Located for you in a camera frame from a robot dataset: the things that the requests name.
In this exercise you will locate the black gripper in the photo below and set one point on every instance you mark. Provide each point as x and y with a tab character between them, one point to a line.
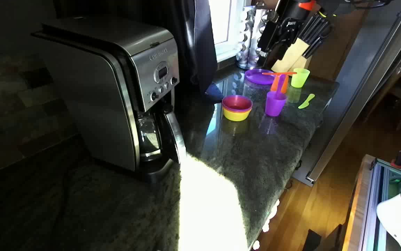
287	21

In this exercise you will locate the orange plastic knife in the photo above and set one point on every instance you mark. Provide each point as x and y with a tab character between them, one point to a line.
270	72

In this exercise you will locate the green plastic knife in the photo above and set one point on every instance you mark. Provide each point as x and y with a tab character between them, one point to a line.
306	100

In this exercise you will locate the clear glass jar rack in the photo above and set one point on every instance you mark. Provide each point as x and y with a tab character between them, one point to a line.
249	39

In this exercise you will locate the purple plastic plate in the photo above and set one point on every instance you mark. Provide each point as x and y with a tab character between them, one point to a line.
257	77

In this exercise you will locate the orange plastic cup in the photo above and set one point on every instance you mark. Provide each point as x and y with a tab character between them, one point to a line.
274	84

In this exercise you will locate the green plastic cup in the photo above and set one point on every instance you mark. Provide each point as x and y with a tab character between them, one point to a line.
299	78

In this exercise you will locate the orange round object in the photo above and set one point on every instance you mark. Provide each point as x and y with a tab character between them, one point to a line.
307	4

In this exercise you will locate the white framed window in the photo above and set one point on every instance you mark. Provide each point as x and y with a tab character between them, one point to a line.
228	25

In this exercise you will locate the purple plastic cup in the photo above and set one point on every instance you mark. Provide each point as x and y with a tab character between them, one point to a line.
274	105

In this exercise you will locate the pink plastic bowl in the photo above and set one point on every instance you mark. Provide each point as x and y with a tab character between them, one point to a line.
236	102

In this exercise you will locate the blue cone shaped object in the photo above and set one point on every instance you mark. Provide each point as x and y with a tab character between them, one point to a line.
214	92

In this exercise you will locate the stainless steel refrigerator panel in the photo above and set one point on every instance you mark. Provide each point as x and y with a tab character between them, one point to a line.
348	88

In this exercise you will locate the yellow plastic bowl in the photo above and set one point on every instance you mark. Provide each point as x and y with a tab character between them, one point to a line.
235	116

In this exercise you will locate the glass coffee carafe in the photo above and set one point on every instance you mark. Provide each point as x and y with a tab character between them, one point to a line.
150	137

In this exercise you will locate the silver drip coffee maker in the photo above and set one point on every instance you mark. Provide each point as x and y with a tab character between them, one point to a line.
103	78

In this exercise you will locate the metal framed box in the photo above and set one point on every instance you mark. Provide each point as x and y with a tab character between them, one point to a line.
371	204

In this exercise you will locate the black floor object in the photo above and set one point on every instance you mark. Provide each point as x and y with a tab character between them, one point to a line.
323	237

